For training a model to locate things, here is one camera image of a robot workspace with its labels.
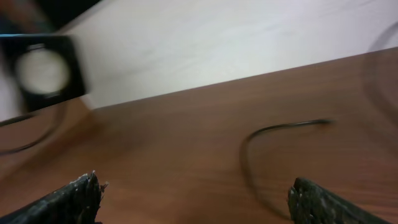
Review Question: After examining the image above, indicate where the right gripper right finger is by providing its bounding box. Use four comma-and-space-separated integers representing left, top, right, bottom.
287, 177, 389, 224

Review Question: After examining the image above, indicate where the black charger cable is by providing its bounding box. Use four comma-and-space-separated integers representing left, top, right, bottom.
239, 119, 335, 220

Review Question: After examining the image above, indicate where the black smartphone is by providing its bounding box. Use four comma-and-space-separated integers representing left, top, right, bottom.
1, 34, 87, 112

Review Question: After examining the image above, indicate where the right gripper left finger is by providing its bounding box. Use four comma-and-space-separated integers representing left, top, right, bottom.
1, 172, 109, 224

